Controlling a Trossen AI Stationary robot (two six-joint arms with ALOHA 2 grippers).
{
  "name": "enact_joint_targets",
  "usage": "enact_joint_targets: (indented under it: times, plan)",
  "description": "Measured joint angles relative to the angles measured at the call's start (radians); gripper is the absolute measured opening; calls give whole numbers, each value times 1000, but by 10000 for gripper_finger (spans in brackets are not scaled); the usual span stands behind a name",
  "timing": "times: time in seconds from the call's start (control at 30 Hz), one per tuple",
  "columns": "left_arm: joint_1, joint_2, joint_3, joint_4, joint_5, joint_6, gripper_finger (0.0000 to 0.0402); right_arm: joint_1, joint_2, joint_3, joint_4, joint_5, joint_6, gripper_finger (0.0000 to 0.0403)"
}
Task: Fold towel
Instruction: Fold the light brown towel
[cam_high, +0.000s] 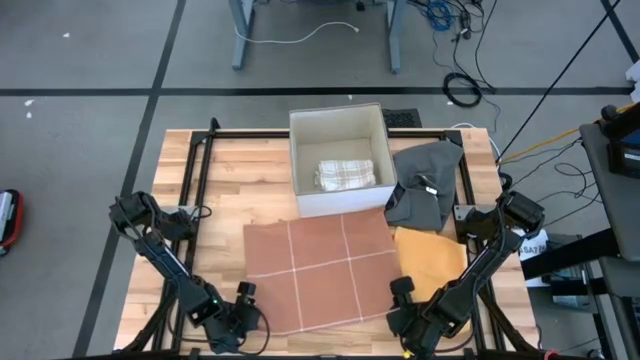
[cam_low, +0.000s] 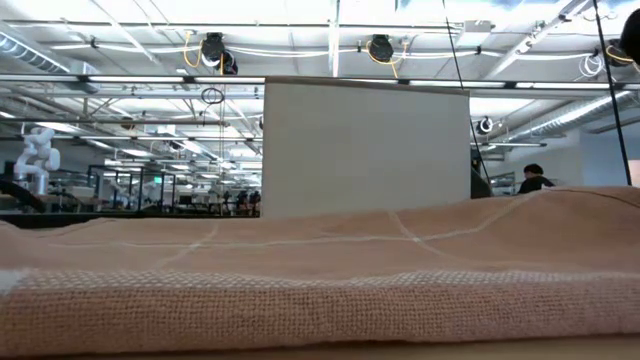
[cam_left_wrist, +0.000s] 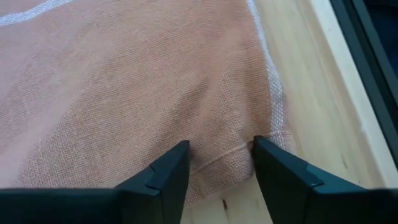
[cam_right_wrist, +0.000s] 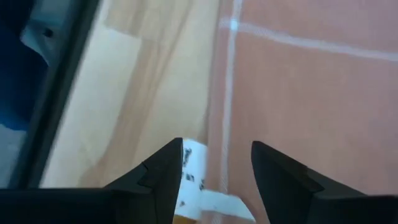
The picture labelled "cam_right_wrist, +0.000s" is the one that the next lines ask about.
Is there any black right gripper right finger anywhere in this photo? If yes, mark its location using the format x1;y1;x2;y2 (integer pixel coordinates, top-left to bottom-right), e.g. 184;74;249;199
251;140;398;224

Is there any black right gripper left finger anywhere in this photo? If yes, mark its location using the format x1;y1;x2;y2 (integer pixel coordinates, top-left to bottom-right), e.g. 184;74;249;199
0;137;185;224

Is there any mustard yellow towel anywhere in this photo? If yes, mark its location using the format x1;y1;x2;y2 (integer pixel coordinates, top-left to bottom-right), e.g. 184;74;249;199
172;214;200;224

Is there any terracotta pink towel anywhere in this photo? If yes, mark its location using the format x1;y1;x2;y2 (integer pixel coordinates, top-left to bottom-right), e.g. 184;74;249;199
205;0;398;224

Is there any white paper tag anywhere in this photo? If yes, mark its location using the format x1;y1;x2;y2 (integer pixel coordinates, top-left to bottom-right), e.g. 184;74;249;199
174;138;256;222

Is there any grey metal plate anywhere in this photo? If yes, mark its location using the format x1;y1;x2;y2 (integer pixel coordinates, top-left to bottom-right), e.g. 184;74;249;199
20;0;77;67

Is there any black aluminium table frame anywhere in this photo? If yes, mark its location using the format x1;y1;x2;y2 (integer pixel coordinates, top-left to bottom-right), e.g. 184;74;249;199
9;0;102;190

